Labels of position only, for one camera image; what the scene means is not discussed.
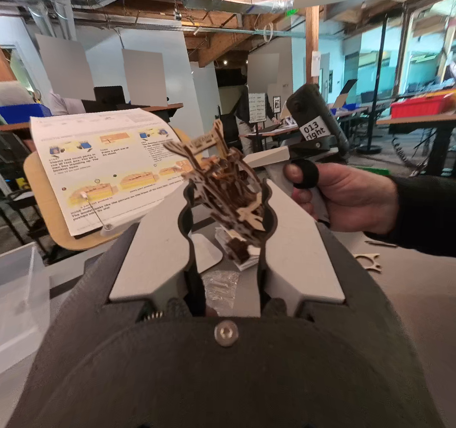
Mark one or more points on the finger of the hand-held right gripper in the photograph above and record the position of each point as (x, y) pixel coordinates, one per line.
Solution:
(270, 157)

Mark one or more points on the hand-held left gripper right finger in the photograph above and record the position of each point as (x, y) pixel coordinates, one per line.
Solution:
(302, 257)

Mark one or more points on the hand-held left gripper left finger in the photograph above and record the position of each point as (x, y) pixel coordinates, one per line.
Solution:
(153, 257)

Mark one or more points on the wooden buggy model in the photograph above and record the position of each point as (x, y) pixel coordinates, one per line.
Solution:
(221, 186)

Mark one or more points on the person's right forearm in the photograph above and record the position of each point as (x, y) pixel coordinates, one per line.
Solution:
(427, 214)

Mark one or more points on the person's right hand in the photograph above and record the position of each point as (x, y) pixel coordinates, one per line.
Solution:
(356, 200)

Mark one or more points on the black framed code sign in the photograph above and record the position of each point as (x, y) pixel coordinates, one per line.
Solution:
(277, 107)

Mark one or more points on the whiteboard with writing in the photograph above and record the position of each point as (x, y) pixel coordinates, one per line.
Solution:
(257, 107)

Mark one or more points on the white instruction booklet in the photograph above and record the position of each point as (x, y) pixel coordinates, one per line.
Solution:
(249, 262)

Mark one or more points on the flat wooden triangular part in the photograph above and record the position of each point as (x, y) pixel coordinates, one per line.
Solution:
(374, 266)

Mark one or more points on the clear plastic bag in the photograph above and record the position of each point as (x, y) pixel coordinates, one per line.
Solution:
(221, 289)

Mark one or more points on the dark wooden stick part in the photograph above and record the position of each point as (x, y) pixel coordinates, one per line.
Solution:
(381, 244)

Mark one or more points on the printed instruction sheet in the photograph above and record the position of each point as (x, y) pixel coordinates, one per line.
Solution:
(107, 171)

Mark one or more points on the red plastic bin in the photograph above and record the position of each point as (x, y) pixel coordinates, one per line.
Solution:
(420, 109)

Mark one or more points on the tan clipboard board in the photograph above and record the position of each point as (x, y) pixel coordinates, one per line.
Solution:
(39, 193)

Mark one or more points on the clear plastic storage box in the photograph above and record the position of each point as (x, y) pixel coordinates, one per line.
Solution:
(21, 310)

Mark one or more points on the blue storage bin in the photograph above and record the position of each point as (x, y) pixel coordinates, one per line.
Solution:
(21, 113)

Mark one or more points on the wooden support post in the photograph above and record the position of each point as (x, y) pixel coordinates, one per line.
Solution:
(312, 43)

